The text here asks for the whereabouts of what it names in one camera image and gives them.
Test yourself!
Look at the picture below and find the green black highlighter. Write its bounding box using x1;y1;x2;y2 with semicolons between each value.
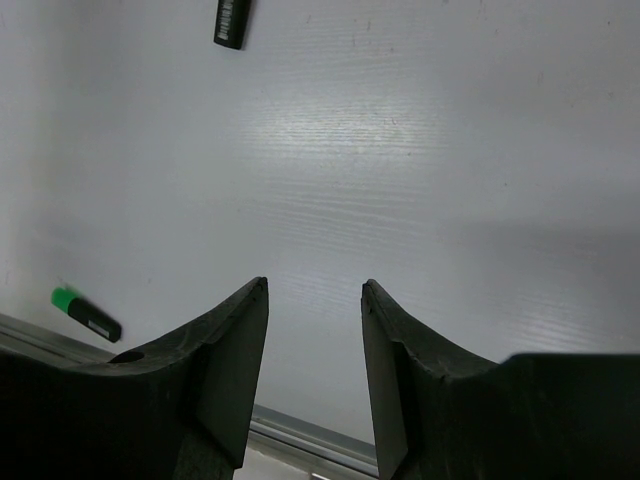
51;287;122;343

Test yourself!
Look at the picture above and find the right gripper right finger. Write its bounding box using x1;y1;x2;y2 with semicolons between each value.
361;280;639;479

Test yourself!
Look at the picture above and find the yellow black highlighter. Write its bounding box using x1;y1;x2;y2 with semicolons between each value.
213;0;254;50

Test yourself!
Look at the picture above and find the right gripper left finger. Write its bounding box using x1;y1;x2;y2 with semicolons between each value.
1;277;269;479

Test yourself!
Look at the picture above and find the aluminium frame rail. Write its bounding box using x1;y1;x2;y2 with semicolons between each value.
1;315;378;479

